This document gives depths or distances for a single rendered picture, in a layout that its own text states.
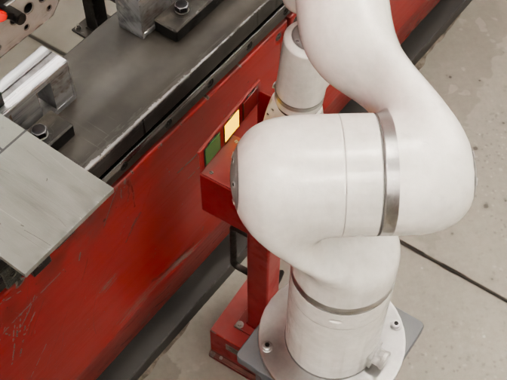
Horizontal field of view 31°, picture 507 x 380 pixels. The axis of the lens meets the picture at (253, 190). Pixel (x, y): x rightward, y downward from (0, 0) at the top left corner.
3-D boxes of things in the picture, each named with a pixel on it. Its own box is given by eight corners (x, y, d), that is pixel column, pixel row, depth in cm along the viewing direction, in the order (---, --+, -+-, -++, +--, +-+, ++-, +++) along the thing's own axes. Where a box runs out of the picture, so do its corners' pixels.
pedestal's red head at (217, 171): (274, 249, 166) (276, 192, 151) (201, 209, 171) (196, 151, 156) (327, 173, 176) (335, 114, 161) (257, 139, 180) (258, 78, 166)
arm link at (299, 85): (313, 62, 156) (266, 79, 154) (324, 7, 145) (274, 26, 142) (339, 96, 153) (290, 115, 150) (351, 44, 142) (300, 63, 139)
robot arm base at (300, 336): (431, 323, 120) (457, 249, 105) (356, 439, 111) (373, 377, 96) (308, 252, 126) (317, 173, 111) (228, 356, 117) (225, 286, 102)
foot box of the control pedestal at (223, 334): (294, 406, 218) (296, 387, 208) (207, 355, 225) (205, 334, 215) (335, 342, 227) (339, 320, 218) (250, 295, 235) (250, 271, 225)
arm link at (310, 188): (403, 314, 100) (440, 188, 80) (234, 318, 99) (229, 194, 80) (389, 221, 107) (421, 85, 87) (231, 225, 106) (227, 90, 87)
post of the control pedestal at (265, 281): (265, 335, 215) (270, 207, 171) (246, 324, 217) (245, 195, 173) (278, 317, 218) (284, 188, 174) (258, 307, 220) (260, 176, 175)
